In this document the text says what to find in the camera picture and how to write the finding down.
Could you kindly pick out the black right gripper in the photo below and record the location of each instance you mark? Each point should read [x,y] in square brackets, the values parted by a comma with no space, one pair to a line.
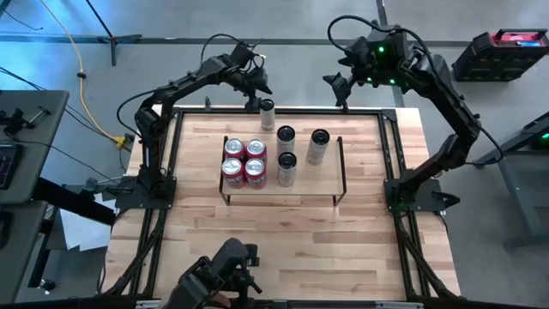
[339,86]

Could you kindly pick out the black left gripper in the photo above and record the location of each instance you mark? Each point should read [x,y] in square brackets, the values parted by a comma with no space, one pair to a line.
[253,104]

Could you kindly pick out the red Fanta soda can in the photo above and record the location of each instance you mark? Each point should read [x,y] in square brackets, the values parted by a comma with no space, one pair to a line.
[232,166]
[234,147]
[254,166]
[256,147]

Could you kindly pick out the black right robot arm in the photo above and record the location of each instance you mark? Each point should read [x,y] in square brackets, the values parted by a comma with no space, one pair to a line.
[450,107]

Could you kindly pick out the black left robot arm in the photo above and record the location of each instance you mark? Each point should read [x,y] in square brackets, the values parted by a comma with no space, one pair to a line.
[184,83]

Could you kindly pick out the wooden shelf with black legs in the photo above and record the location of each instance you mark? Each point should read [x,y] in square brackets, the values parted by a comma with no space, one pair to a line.
[317,180]

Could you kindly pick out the black floor tape strip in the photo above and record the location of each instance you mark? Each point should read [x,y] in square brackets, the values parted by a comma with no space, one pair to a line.
[399,96]

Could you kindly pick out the black and red tool case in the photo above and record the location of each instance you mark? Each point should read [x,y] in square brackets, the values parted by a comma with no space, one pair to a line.
[493,60]

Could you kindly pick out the black tripod stand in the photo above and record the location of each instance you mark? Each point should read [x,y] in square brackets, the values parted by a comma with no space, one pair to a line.
[112,40]

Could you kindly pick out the grey clamp knob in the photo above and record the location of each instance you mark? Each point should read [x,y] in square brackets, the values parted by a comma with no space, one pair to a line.
[90,184]

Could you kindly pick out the grey metal cart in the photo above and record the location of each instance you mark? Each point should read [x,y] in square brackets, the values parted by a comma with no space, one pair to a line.
[523,184]

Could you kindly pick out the black support beam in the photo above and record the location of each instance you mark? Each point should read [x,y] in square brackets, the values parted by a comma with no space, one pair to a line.
[73,201]

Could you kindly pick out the white sheet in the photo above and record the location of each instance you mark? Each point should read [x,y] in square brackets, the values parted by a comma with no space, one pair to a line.
[81,234]

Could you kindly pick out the grey desk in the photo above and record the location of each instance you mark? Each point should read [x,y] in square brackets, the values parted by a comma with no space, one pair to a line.
[25,240]
[38,163]

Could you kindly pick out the grey metal strip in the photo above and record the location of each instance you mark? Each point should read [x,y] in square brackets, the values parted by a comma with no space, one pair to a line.
[150,304]
[399,305]

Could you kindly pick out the black keyboard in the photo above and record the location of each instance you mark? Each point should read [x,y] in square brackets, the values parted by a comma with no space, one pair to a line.
[5,167]

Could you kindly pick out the black round caster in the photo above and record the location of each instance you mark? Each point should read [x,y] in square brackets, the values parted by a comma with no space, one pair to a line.
[48,285]

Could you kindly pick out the black aluminium table frame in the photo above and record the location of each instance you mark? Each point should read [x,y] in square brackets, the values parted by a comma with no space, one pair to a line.
[300,111]

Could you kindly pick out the black frame bracket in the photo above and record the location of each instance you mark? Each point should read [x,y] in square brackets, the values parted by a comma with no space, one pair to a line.
[343,108]
[208,103]

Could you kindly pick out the black clamp mount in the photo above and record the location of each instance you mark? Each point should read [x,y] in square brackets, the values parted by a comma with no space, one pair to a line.
[15,122]

